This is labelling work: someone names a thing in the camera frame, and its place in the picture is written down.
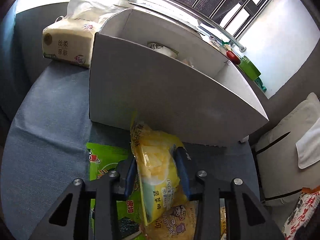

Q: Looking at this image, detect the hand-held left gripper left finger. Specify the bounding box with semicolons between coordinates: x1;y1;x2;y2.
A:
29;156;138;240

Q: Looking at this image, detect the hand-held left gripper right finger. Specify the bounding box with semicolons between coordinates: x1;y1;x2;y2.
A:
173;147;286;240

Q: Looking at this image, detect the yellow chips packet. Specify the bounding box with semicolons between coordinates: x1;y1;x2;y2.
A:
130;110;191;227

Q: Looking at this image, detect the white cardboard box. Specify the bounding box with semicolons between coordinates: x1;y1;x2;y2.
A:
88;7;270;147

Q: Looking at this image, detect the long cream snack packet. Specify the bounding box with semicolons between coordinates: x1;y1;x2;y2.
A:
147;42;179;58

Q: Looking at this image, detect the green seaweed snack packet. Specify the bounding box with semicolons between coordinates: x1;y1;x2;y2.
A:
86;142;145;240

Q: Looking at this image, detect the pale cartoon snack packet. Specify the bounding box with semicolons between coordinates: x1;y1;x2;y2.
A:
144;202;201;240

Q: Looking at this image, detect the beige cushion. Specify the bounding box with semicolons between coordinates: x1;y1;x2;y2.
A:
254;92;320;207

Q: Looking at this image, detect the green plastic bag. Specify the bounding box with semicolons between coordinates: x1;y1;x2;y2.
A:
253;77;268;92

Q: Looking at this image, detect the green plastic box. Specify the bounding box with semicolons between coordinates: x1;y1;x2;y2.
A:
237;55;262;81

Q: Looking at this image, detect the small red round object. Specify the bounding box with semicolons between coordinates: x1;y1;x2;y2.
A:
226;50;241;65

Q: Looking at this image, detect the white towel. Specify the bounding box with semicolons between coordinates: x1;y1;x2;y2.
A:
295;116;320;170

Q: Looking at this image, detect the red white snack packet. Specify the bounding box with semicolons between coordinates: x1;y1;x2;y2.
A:
282;187;320;240

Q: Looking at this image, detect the tissue pack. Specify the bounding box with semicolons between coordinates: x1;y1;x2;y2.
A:
42;0;126;69

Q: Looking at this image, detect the metal window grille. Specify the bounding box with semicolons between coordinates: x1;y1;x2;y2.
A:
129;0;282;42

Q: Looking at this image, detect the thick steel window rail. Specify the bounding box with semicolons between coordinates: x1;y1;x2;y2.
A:
100;0;247;53

